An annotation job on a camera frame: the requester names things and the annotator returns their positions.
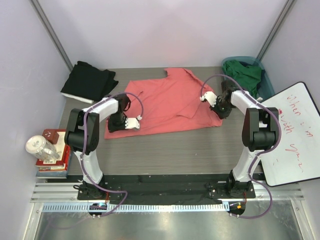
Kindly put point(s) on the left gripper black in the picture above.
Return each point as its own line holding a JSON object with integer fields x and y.
{"x": 112, "y": 128}

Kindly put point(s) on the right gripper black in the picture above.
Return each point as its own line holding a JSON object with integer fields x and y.
{"x": 221, "y": 115}

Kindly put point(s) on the red t shirt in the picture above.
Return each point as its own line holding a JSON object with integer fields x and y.
{"x": 170, "y": 104}

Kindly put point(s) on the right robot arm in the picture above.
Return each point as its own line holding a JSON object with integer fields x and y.
{"x": 261, "y": 133}

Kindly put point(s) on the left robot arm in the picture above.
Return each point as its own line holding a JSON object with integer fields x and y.
{"x": 83, "y": 134}

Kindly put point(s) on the stack of books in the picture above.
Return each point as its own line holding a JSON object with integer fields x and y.
{"x": 56, "y": 168}

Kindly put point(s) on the white folded t shirt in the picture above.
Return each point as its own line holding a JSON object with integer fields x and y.
{"x": 81, "y": 99}

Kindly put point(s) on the green t shirt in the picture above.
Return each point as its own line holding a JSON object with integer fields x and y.
{"x": 247, "y": 76}

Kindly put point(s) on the blue plastic bin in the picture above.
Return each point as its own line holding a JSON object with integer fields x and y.
{"x": 265, "y": 88}

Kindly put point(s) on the black folded t shirt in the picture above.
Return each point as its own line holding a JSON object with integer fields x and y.
{"x": 88, "y": 82}

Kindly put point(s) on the small red box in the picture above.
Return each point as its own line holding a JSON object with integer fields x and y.
{"x": 51, "y": 135}

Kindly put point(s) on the clear plastic jar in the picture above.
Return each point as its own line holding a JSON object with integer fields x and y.
{"x": 41, "y": 148}

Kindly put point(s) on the white whiteboard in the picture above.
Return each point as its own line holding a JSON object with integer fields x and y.
{"x": 297, "y": 157}

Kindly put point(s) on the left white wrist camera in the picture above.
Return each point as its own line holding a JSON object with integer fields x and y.
{"x": 131, "y": 123}

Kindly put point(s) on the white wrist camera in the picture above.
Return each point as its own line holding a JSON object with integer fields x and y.
{"x": 131, "y": 123}
{"x": 209, "y": 97}

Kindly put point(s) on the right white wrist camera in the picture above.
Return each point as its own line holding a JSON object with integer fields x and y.
{"x": 209, "y": 97}

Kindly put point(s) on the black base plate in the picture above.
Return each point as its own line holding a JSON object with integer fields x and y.
{"x": 167, "y": 188}

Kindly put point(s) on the aluminium rail frame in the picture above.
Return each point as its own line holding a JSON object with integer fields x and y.
{"x": 275, "y": 214}

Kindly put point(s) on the right aluminium corner post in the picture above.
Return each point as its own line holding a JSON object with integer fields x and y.
{"x": 275, "y": 29}

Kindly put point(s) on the aluminium corner post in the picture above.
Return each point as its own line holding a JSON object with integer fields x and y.
{"x": 51, "y": 33}
{"x": 275, "y": 29}

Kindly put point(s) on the left aluminium corner post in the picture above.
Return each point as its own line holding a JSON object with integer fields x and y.
{"x": 51, "y": 33}

